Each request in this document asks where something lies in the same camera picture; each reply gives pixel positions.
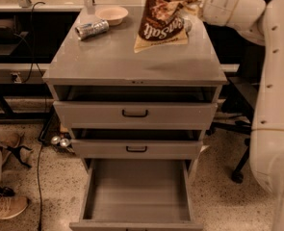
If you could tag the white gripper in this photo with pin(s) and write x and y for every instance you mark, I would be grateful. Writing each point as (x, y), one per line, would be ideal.
(218, 8)

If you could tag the brown sea salt chip bag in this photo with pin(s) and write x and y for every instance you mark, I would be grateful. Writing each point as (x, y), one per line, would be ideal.
(161, 23)

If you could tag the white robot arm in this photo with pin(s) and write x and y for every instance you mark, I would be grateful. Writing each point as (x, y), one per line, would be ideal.
(263, 23)

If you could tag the grey drawer cabinet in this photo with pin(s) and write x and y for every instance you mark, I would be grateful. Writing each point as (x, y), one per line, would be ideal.
(106, 69)

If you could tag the grey top drawer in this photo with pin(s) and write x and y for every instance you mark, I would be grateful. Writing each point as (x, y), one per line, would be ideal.
(131, 115)

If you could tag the grey drawer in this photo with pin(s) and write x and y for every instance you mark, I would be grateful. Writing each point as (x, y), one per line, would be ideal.
(131, 115)
(129, 149)
(137, 195)

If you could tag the grey middle drawer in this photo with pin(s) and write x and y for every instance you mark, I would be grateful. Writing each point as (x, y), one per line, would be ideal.
(129, 149)

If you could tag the grey bottom drawer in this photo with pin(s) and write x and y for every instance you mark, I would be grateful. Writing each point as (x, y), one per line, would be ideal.
(137, 195)

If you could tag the silver green can right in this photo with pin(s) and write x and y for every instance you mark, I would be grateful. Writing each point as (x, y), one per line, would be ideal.
(187, 25)

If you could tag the beige paper bowl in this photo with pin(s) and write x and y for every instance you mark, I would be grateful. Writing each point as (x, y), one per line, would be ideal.
(113, 15)

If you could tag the silver can left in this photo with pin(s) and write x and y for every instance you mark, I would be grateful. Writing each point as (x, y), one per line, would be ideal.
(91, 29)

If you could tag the silver cans on floor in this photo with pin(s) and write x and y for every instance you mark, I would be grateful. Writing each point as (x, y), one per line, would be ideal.
(62, 142)

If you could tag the tan sneaker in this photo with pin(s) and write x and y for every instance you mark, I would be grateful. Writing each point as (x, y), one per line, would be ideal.
(12, 206)

